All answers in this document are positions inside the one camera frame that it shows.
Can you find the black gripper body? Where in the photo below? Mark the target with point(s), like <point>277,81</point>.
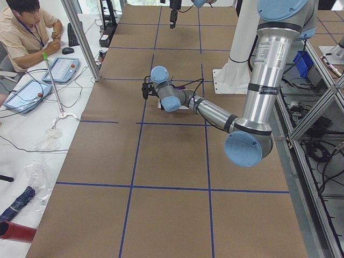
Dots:
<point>173,5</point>

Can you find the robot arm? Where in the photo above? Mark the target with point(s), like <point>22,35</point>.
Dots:
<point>198,4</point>
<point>250,137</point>

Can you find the white rack base tray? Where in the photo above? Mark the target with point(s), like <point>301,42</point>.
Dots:
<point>159,106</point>

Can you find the black keyboard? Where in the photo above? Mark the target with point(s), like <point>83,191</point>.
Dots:
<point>72,38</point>

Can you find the black computer mouse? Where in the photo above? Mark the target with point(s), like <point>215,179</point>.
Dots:
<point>67,50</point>

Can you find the blue teach pendant far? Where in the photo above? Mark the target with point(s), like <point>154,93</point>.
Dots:
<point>63,69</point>

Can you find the blue teach pendant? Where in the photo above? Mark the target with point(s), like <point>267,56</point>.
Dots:
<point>63,69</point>
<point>28,96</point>

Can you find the blue storage bin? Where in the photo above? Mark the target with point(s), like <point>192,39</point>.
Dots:
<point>304,63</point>

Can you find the person in beige shirt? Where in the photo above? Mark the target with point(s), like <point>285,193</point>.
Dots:
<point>27,32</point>

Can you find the blue teach pendant near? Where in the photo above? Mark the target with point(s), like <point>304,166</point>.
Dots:
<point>28,96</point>

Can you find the folded blue umbrella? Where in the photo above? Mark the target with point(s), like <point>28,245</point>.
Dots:
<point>19,203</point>

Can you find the red cylinder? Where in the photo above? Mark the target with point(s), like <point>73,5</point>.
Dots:
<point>16,232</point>

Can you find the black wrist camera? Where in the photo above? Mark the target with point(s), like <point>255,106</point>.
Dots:
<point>147,90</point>

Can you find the aluminium frame post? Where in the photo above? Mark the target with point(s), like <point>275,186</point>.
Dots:
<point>71,13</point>

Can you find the grabber stick green handle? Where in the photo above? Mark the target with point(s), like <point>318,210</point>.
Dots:
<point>62,114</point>

